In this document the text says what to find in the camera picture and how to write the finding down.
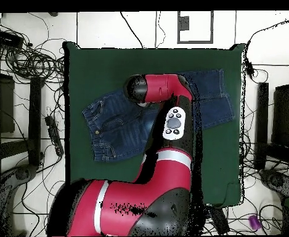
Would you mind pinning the blue denim jeans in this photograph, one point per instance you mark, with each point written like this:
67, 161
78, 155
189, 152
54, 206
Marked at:
119, 128

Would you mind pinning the black box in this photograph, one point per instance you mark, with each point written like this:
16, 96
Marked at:
6, 38

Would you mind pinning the black power strip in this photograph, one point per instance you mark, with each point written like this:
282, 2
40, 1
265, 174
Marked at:
54, 134
220, 221

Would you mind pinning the black table frame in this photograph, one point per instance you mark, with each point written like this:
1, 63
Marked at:
34, 111
262, 111

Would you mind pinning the grey rectangular floor frame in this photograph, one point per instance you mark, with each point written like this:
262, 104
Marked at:
184, 23

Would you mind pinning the dark green table cloth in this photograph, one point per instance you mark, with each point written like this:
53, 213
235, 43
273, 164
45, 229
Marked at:
97, 69

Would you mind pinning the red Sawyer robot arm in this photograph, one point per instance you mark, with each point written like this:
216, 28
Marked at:
164, 86

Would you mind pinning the black power adapter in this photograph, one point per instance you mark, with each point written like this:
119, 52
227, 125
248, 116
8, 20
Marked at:
249, 69

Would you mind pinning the purple object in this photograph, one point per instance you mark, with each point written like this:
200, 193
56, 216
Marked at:
254, 222

